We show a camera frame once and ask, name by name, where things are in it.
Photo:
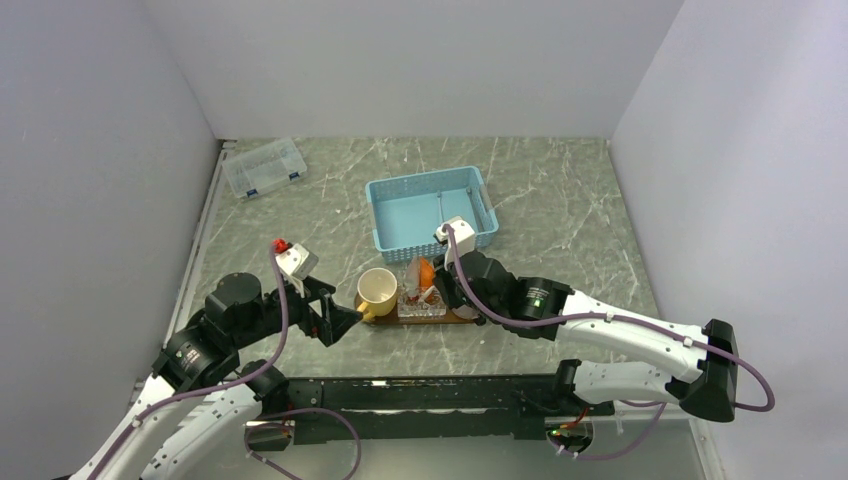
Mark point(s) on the clear plastic compartment box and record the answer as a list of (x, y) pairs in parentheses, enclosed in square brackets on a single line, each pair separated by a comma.
[(264, 168)]

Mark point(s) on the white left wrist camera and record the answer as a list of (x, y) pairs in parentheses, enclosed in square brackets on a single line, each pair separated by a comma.
[(295, 262)]

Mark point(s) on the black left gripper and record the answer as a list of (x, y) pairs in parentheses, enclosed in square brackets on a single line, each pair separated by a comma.
[(333, 321)]

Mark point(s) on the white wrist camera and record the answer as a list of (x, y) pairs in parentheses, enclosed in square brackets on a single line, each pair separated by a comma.
[(457, 235), (295, 262)]

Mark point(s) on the brown oval wooden tray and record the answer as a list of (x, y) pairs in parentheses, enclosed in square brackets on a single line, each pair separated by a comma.
[(394, 319)]

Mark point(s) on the aluminium rail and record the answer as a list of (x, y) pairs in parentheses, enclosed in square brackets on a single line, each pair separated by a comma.
[(192, 272)]

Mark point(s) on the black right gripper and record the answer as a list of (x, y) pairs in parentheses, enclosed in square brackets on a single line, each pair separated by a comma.
[(443, 280)]

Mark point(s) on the yellow mug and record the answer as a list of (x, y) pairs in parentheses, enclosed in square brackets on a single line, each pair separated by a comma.
[(376, 294)]

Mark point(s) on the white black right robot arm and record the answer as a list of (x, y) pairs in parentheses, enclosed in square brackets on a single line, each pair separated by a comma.
[(690, 366)]

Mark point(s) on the orange toothpaste tube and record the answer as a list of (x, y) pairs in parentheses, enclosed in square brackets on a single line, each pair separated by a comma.
[(426, 274)]

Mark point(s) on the light blue plastic basket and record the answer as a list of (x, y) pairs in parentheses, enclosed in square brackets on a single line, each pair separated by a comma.
[(404, 211)]

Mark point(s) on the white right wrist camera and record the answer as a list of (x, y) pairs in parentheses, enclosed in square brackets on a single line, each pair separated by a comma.
[(457, 235)]

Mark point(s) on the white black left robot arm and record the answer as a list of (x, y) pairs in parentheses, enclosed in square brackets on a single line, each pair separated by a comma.
[(198, 386)]

